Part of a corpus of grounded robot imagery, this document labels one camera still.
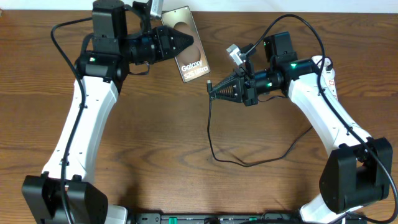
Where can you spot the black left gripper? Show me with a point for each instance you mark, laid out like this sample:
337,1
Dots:
166,37

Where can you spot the gold Galaxy smartphone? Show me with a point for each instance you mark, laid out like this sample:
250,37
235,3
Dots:
192,62

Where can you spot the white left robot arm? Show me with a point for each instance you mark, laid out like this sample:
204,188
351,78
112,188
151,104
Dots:
122,36

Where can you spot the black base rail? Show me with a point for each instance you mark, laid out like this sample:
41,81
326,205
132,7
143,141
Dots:
222,218

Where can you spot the white USB charger plug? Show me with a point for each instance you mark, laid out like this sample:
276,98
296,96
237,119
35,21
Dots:
328,67

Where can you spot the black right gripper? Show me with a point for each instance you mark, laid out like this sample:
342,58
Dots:
249,91

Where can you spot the white power strip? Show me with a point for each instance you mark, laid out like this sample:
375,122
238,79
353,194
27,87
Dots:
330,81

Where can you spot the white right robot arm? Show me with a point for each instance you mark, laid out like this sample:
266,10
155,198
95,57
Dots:
358,170

